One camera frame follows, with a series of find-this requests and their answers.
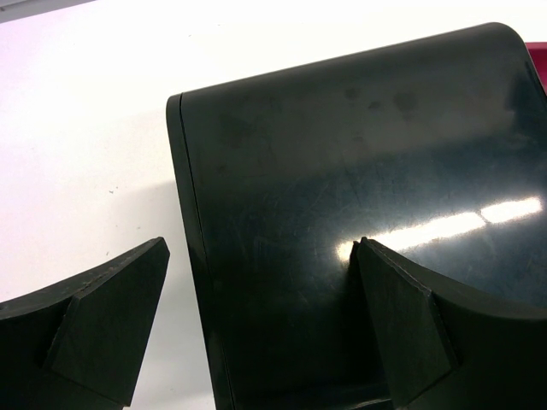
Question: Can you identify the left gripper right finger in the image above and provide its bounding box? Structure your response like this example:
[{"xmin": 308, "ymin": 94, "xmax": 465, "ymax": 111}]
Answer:
[{"xmin": 351, "ymin": 238, "xmax": 546, "ymax": 409}]

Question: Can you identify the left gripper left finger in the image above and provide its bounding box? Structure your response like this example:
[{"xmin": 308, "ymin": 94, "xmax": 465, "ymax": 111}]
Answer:
[{"xmin": 1, "ymin": 237, "xmax": 170, "ymax": 409}]

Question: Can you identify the black drawer cabinet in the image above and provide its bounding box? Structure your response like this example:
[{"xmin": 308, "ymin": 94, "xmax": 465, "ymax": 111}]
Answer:
[{"xmin": 166, "ymin": 23, "xmax": 546, "ymax": 409}]

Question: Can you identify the pink top drawer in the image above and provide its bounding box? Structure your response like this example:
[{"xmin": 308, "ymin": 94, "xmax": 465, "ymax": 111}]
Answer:
[{"xmin": 526, "ymin": 41, "xmax": 547, "ymax": 99}]

